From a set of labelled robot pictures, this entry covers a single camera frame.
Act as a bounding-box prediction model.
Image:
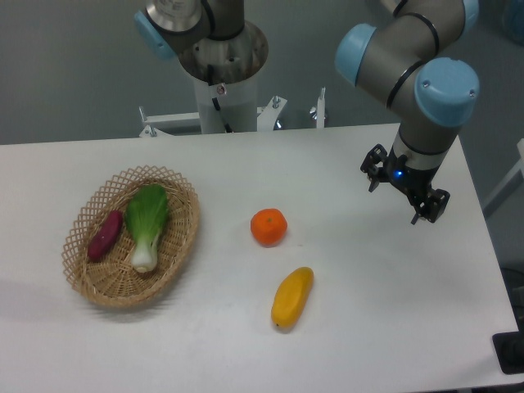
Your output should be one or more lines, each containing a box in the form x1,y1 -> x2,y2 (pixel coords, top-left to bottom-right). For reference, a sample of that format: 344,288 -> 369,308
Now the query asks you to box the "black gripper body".
379,143 -> 436,205

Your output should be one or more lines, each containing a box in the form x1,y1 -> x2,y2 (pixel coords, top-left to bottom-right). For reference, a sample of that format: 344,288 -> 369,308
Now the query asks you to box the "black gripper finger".
360,144 -> 387,192
409,188 -> 450,224

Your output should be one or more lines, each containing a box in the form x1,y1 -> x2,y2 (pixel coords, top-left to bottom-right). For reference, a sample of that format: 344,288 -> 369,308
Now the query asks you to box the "purple sweet potato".
87,210 -> 124,261

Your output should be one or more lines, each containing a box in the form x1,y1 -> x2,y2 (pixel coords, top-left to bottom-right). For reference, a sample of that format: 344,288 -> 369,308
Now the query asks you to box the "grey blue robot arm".
134,1 -> 480,222

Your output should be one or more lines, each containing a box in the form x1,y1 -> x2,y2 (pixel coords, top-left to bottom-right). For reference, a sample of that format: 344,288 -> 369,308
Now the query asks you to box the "woven wicker basket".
62,166 -> 200,308

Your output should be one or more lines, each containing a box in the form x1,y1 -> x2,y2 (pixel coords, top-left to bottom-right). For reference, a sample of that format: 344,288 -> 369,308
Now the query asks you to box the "orange tangerine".
250,208 -> 287,247

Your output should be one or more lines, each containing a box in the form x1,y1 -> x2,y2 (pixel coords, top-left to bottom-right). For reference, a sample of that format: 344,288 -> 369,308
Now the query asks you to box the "black box at table edge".
492,331 -> 523,375

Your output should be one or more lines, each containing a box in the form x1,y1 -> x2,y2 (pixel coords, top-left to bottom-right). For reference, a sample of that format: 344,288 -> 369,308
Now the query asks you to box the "yellow mango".
271,267 -> 314,330

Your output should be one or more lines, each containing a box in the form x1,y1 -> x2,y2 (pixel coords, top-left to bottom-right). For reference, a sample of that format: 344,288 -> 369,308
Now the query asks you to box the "green bok choy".
124,183 -> 169,273

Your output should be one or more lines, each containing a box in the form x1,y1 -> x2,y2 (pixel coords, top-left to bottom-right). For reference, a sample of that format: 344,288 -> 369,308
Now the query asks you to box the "white frame at right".
481,139 -> 523,219

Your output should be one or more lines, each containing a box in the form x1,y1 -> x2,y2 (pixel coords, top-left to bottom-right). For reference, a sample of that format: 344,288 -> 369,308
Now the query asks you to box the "white metal mounting frame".
139,95 -> 288,138

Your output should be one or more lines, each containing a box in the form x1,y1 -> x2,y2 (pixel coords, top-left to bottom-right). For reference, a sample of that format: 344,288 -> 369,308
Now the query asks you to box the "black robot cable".
206,64 -> 233,134

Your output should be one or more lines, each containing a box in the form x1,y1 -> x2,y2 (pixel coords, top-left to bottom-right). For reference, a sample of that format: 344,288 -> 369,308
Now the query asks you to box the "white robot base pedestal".
178,21 -> 269,113

